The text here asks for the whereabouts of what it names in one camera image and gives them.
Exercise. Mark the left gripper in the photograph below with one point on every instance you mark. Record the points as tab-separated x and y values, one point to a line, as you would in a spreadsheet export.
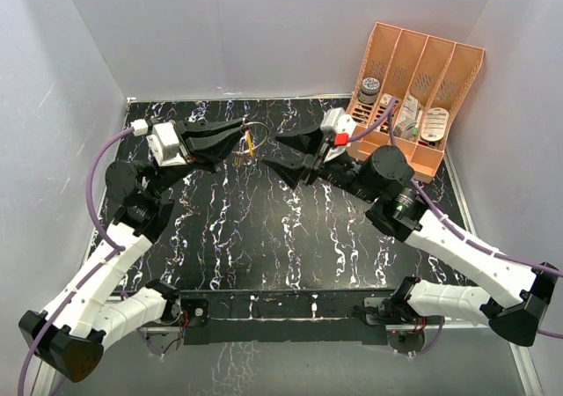
208	149

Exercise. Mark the white paper packet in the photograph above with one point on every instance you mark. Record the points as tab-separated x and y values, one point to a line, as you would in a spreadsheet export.
410	108

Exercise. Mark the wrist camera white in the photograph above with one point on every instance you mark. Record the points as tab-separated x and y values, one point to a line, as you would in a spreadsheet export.
164	144
337	122

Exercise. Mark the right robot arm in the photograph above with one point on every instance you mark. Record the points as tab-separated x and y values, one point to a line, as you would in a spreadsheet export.
510	296

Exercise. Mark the patterned lid jar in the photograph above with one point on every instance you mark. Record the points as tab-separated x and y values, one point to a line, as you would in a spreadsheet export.
370	88

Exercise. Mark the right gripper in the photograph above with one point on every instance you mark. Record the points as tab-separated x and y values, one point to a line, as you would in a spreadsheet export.
310	142

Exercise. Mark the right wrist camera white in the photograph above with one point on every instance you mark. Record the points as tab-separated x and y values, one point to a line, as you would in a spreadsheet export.
337	122

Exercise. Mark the orange file organizer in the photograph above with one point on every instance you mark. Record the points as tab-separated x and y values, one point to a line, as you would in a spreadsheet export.
425	80

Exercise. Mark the white card box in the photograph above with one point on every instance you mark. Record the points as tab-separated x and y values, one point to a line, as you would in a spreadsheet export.
385	100

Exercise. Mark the oval white blister pack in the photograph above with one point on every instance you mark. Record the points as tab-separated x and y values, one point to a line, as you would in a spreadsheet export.
434	125

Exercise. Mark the large metal keyring with clips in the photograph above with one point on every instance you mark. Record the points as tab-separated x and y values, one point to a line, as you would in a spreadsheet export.
260	133

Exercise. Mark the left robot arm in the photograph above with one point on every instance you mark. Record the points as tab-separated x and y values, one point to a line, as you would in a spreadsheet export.
72	332

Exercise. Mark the black base bar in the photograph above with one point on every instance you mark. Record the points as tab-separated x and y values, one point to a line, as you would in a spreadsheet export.
276	316

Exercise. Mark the grey green small device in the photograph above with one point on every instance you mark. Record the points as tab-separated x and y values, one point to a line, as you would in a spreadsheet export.
404	129

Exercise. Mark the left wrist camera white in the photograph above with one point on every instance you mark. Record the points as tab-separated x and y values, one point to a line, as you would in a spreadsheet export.
164	144

